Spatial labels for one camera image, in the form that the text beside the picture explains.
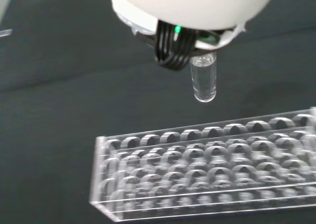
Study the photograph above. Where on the metal cloth clip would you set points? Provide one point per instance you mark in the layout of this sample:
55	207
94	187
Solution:
5	33

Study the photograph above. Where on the clear plastic test tube rack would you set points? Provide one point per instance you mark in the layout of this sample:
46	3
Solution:
209	167

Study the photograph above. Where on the black bench cloth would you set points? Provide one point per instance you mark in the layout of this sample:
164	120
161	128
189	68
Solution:
61	98

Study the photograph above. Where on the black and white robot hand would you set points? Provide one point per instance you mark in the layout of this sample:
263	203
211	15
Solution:
187	9

